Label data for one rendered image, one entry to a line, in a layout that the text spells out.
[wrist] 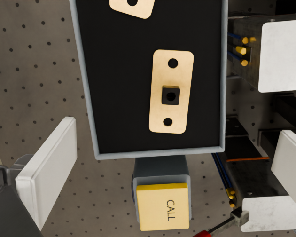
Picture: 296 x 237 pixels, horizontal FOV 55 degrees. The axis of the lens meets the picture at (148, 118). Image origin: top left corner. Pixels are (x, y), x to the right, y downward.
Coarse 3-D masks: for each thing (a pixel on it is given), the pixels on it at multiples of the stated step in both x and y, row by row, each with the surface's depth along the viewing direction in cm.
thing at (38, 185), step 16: (64, 128) 16; (48, 144) 14; (64, 144) 16; (32, 160) 13; (48, 160) 13; (64, 160) 16; (32, 176) 12; (48, 176) 13; (64, 176) 16; (32, 192) 12; (48, 192) 13; (32, 208) 12; (48, 208) 14
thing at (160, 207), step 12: (144, 192) 33; (156, 192) 33; (168, 192) 33; (180, 192) 33; (144, 204) 33; (156, 204) 33; (168, 204) 33; (180, 204) 33; (144, 216) 34; (156, 216) 34; (168, 216) 34; (180, 216) 34; (144, 228) 35; (156, 228) 35; (168, 228) 35; (180, 228) 35
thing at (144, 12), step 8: (112, 0) 25; (120, 0) 25; (144, 0) 25; (152, 0) 25; (112, 8) 25; (120, 8) 25; (128, 8) 25; (136, 8) 25; (144, 8) 25; (144, 16) 26
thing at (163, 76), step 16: (160, 64) 27; (192, 64) 27; (160, 80) 28; (176, 80) 28; (160, 96) 28; (176, 96) 27; (160, 112) 29; (176, 112) 29; (160, 128) 29; (176, 128) 29
